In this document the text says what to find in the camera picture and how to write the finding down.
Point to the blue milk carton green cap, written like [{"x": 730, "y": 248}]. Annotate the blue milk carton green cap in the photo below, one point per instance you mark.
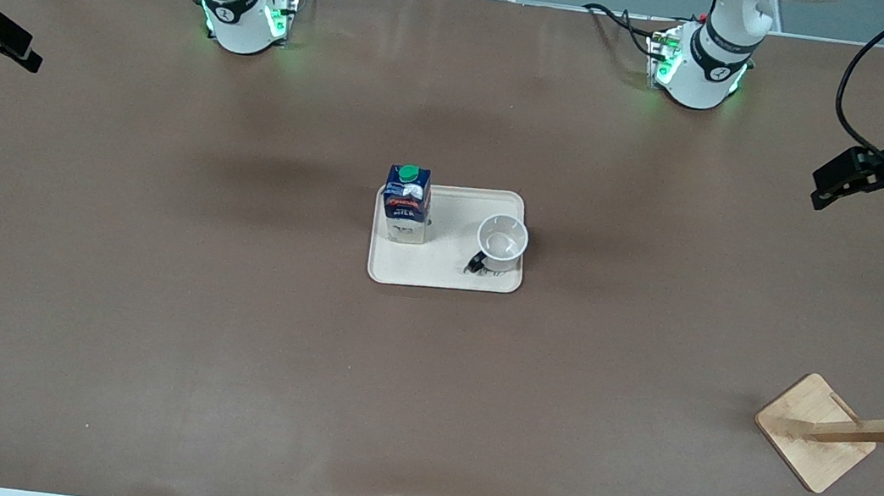
[{"x": 404, "y": 209}]

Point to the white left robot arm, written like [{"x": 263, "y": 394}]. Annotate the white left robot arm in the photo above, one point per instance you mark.
[{"x": 709, "y": 70}]

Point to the wooden cup rack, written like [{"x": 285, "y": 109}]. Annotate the wooden cup rack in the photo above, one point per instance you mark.
[{"x": 813, "y": 416}]

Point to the brown table cover mat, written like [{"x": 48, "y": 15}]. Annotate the brown table cover mat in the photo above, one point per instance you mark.
[{"x": 141, "y": 328}]

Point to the cream tray with rabbit print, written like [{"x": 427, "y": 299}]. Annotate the cream tray with rabbit print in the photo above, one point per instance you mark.
[{"x": 449, "y": 262}]

